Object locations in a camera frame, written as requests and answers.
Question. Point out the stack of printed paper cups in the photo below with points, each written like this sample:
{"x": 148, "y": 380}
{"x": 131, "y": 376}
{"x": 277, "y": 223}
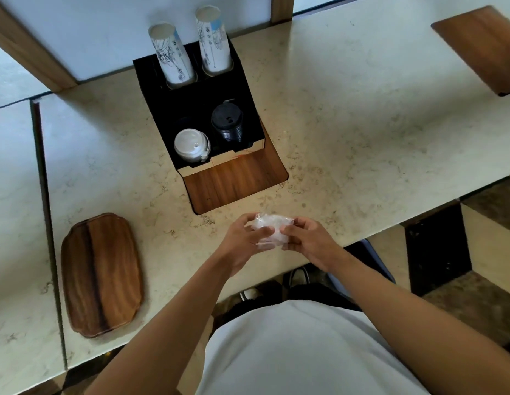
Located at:
{"x": 172, "y": 57}
{"x": 213, "y": 41}

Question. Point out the person's right shoe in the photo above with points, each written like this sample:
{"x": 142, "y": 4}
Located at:
{"x": 299, "y": 277}

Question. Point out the person's left forearm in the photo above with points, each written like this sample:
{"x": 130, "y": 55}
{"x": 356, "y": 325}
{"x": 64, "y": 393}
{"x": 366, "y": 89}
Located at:
{"x": 164, "y": 329}

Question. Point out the person's right forearm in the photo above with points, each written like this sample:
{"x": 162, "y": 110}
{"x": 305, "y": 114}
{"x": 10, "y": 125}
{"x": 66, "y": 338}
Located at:
{"x": 411, "y": 324}

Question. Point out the blue stool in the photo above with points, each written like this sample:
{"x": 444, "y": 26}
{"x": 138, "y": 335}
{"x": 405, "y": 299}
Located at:
{"x": 372, "y": 263}

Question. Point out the stack of black cup lids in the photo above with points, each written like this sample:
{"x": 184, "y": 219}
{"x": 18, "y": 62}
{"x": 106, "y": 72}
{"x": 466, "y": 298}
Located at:
{"x": 227, "y": 121}

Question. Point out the person's black trousers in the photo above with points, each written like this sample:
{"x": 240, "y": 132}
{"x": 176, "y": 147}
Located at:
{"x": 312, "y": 294}

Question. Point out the narrow wooden frame post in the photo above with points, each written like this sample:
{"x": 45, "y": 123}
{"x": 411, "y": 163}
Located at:
{"x": 282, "y": 8}

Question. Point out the person's left shoe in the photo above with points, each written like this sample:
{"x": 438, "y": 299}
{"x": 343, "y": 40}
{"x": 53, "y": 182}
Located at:
{"x": 249, "y": 294}

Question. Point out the stack of white cup lids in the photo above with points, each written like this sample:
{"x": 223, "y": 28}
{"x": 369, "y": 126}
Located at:
{"x": 191, "y": 145}

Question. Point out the black cup and lid organizer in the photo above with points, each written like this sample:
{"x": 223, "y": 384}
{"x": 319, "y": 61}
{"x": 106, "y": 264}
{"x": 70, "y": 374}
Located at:
{"x": 205, "y": 106}

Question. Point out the person's right thumb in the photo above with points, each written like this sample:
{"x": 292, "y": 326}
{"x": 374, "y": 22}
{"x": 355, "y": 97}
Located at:
{"x": 288, "y": 231}

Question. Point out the clear plastic packet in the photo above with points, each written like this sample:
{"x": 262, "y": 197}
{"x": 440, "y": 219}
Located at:
{"x": 272, "y": 228}

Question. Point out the person's left thumb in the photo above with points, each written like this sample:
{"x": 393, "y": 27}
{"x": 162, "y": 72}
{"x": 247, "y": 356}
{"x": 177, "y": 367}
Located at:
{"x": 262, "y": 234}

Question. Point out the rectangular wooden board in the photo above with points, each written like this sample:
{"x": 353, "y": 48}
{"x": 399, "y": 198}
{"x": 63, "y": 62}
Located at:
{"x": 481, "y": 47}

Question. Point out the person's shoe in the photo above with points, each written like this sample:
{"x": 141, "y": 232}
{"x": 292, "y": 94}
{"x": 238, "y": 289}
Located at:
{"x": 299, "y": 277}
{"x": 249, "y": 294}

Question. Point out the person's right hand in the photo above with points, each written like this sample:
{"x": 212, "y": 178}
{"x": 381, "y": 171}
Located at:
{"x": 314, "y": 242}

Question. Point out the wide wooden frame post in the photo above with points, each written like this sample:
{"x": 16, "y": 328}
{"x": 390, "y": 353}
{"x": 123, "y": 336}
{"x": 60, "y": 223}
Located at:
{"x": 28, "y": 45}

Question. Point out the person's left hand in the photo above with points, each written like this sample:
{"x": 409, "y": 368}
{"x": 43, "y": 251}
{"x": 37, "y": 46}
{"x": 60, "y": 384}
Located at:
{"x": 234, "y": 246}

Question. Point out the oval wooden tray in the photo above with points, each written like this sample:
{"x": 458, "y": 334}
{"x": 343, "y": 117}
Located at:
{"x": 101, "y": 275}

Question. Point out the person's white shirt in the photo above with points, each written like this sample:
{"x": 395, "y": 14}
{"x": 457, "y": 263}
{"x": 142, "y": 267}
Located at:
{"x": 300, "y": 353}

